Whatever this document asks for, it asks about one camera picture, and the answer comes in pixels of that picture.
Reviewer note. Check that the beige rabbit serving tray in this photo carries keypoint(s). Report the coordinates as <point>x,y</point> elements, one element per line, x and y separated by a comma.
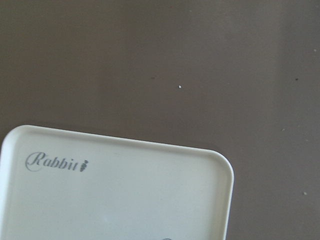
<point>66,185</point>

